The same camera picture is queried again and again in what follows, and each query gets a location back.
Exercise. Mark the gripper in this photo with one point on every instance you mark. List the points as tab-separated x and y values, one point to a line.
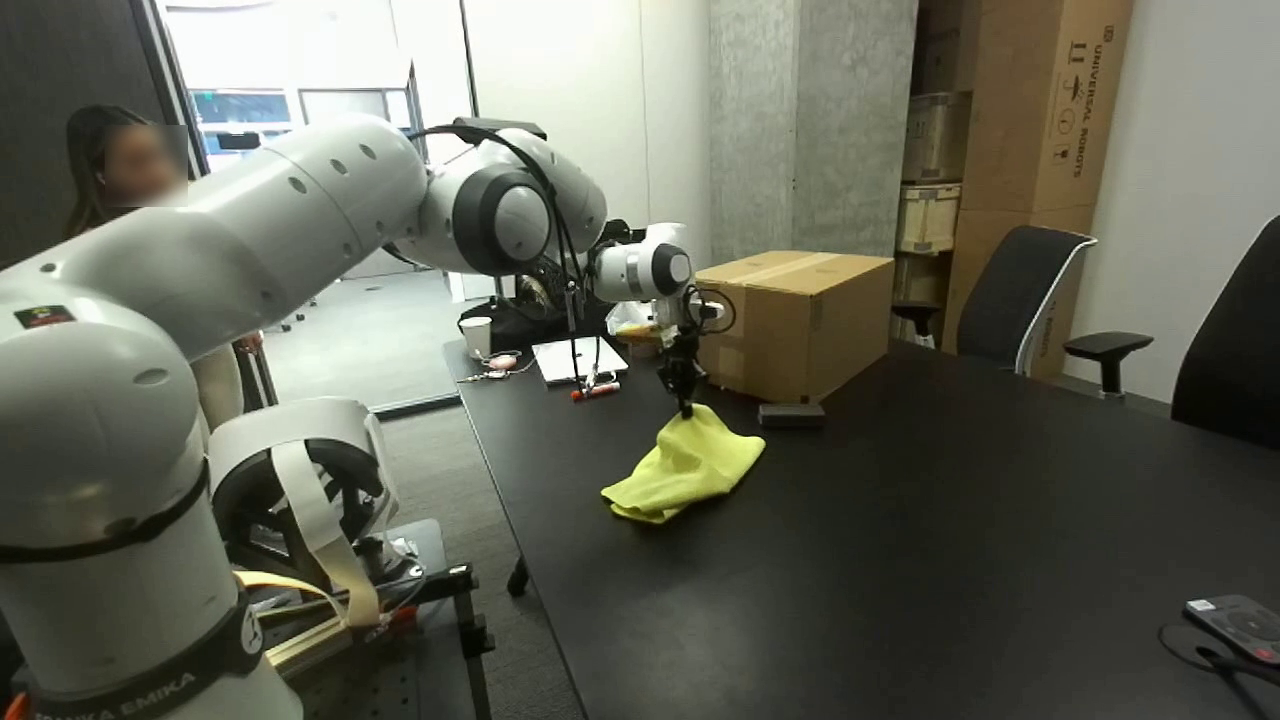
682	365

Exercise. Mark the yellow towel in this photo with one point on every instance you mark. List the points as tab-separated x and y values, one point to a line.
690	462

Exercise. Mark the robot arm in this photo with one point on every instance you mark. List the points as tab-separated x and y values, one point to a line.
250	230

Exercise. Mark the clear plastic bag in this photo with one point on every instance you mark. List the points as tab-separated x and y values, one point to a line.
632	322

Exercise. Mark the red marker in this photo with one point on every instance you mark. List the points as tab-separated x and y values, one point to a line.
596	391

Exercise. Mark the brown cardboard box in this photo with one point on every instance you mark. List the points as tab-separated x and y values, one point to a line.
790	320

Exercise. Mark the small black box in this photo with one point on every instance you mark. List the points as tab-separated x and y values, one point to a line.
792	414

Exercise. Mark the black bag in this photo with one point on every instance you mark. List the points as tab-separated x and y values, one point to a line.
530	322

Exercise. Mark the bunch of keys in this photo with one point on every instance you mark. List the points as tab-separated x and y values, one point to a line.
500	364

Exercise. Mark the white paper cup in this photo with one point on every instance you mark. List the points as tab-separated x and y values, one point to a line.
478	336

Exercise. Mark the black and white office chair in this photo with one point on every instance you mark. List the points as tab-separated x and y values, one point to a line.
1010	295

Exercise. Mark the stack of small boxes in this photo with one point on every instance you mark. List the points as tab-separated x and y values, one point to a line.
932	140

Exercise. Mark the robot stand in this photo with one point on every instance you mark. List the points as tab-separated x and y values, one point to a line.
420	640

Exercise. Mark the stack of tall cardboard boxes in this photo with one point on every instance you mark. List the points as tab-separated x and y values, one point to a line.
1040	110

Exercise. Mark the black remote control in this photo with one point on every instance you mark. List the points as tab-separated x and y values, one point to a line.
1240	625

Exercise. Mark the person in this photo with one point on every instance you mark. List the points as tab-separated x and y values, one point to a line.
100	160

